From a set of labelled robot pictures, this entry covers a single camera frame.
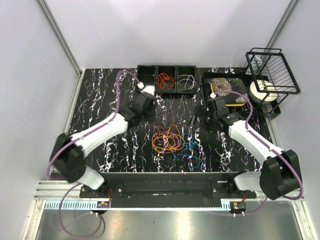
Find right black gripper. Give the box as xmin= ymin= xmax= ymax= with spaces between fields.
xmin=187 ymin=105 xmax=218 ymax=135

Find blue cable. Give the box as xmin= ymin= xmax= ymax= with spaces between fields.
xmin=173 ymin=132 xmax=202 ymax=171

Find orange cable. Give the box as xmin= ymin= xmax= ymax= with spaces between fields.
xmin=157 ymin=72 xmax=176 ymax=90

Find white cable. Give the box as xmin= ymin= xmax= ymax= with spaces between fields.
xmin=177 ymin=74 xmax=196 ymax=91

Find yellow cable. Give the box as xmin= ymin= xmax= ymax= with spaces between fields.
xmin=151 ymin=123 xmax=186 ymax=153

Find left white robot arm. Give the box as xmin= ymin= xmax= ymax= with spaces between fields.
xmin=49 ymin=92 xmax=156 ymax=198

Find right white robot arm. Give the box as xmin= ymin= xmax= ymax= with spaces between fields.
xmin=190 ymin=97 xmax=303 ymax=200

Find black three-compartment bin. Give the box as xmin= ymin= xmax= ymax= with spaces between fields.
xmin=136 ymin=65 xmax=198 ymax=95

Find black tray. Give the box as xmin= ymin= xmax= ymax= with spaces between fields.
xmin=201 ymin=71 xmax=270 ymax=116

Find white ceramic bowl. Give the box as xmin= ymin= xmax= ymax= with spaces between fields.
xmin=249 ymin=79 xmax=278 ymax=104

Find pale blue cup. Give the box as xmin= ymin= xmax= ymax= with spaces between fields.
xmin=249 ymin=55 xmax=263 ymax=75

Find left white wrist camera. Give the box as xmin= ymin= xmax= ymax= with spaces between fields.
xmin=137 ymin=82 xmax=155 ymax=96

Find pink cable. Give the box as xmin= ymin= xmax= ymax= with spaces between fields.
xmin=152 ymin=126 xmax=182 ymax=148

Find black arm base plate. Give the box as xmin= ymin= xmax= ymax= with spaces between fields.
xmin=79 ymin=172 xmax=257 ymax=210

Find black wire dish rack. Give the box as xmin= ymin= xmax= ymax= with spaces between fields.
xmin=245 ymin=47 xmax=301 ymax=119

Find aluminium ruler rail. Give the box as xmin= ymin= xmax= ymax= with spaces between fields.
xmin=44 ymin=199 xmax=247 ymax=211

